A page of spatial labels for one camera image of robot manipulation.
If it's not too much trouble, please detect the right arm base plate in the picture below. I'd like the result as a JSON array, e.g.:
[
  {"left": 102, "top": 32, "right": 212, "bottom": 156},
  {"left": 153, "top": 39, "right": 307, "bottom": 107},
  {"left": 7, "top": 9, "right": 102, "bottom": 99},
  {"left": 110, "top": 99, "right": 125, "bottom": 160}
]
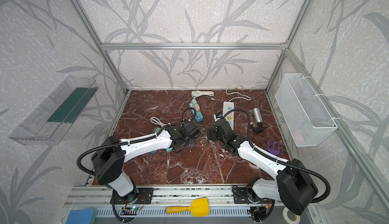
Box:
[{"left": 232, "top": 185, "right": 254, "bottom": 204}]

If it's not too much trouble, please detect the aluminium frame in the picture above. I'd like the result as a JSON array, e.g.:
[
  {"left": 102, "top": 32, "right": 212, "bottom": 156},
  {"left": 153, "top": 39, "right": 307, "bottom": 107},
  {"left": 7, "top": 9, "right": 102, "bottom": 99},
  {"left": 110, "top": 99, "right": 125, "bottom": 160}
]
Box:
[{"left": 57, "top": 0, "right": 389, "bottom": 224}]

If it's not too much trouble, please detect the pink plug adapter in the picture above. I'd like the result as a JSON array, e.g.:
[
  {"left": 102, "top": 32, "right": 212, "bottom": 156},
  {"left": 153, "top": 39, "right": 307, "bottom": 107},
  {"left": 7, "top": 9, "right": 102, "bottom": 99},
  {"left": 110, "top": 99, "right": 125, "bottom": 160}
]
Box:
[{"left": 194, "top": 104, "right": 200, "bottom": 112}]

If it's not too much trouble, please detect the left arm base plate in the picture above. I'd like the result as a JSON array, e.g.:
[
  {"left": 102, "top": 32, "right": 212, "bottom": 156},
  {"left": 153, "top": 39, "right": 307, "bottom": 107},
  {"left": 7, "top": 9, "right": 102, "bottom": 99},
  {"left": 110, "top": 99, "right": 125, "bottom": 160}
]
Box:
[{"left": 110, "top": 188, "right": 154, "bottom": 205}]

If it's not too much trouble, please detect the yellow toy shovel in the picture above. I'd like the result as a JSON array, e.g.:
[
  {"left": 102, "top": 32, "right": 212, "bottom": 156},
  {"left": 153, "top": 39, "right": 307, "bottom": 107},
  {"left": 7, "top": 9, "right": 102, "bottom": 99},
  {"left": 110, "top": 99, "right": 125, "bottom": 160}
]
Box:
[{"left": 166, "top": 197, "right": 210, "bottom": 217}]

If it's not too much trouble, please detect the purple pink toy rake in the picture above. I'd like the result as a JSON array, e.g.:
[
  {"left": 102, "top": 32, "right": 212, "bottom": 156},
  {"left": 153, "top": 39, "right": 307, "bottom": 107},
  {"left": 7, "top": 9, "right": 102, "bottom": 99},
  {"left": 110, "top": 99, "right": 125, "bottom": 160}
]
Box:
[{"left": 267, "top": 140, "right": 282, "bottom": 156}]

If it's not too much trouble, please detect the white wire basket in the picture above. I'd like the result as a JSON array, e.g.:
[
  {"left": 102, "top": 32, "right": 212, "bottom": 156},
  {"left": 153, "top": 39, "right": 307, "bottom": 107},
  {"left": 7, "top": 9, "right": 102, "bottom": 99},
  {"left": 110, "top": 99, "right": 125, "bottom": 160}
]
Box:
[{"left": 275, "top": 73, "right": 338, "bottom": 147}]

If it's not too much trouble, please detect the white long power strip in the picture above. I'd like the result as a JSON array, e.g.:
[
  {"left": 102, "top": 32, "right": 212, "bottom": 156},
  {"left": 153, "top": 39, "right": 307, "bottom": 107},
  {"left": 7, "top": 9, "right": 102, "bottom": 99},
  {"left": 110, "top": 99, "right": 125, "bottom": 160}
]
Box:
[{"left": 222, "top": 101, "right": 235, "bottom": 129}]

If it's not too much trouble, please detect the silver hair dryer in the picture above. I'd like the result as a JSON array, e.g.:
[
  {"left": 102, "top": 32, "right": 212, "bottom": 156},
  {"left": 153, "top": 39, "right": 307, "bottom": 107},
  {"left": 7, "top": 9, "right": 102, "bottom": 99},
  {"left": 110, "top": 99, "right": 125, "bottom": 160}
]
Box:
[{"left": 251, "top": 108, "right": 266, "bottom": 134}]

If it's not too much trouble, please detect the blue sponge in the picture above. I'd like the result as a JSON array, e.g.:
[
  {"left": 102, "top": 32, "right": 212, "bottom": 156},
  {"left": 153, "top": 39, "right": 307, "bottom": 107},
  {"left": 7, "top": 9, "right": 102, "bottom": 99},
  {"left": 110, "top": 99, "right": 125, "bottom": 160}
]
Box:
[{"left": 66, "top": 208, "right": 97, "bottom": 224}]

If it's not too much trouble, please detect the clear plastic wall shelf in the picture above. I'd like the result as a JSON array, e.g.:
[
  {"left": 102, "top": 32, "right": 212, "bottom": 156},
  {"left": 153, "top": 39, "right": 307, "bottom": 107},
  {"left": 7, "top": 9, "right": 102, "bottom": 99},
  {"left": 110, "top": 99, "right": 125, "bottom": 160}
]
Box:
[{"left": 9, "top": 76, "right": 99, "bottom": 146}]

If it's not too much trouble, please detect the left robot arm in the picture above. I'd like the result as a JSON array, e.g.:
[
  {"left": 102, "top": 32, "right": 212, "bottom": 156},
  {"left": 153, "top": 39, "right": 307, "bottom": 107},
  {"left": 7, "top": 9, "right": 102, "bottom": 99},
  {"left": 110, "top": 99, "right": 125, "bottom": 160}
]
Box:
[{"left": 77, "top": 107, "right": 200, "bottom": 202}]

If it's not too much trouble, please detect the white square power strip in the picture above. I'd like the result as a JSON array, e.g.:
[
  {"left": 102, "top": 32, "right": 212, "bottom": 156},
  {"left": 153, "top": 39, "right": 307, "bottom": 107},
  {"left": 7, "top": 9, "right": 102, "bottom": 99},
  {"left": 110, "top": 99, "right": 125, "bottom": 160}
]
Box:
[{"left": 150, "top": 117, "right": 170, "bottom": 127}]

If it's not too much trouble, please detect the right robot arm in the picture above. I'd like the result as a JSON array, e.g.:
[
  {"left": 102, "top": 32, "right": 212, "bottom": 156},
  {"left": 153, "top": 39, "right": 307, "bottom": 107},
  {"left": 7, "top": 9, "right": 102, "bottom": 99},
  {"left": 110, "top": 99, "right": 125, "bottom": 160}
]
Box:
[{"left": 208, "top": 115, "right": 331, "bottom": 215}]

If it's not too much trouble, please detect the white tape roll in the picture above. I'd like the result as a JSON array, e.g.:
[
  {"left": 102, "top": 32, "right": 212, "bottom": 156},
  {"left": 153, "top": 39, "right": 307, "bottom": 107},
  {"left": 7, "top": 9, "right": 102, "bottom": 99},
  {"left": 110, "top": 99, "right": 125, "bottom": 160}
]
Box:
[{"left": 282, "top": 207, "right": 301, "bottom": 224}]

